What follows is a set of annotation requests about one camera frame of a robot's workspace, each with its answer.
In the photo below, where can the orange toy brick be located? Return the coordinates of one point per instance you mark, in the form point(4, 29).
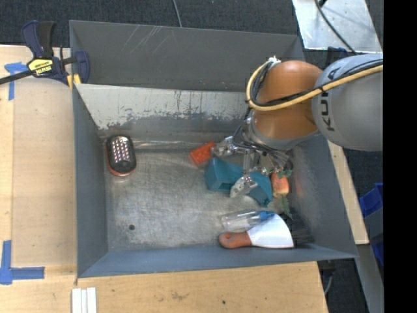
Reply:
point(201, 153)

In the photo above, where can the teal plastic block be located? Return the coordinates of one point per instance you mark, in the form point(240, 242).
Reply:
point(221, 176)

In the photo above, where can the clear plastic bottle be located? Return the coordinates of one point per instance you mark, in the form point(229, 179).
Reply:
point(238, 221)

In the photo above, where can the grey metal bin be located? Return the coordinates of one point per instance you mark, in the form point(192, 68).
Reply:
point(169, 201)

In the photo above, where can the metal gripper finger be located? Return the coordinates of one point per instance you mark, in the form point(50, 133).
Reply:
point(225, 147)
point(244, 184)

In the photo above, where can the red toy fruit with leaves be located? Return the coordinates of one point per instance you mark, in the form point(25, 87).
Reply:
point(280, 185)

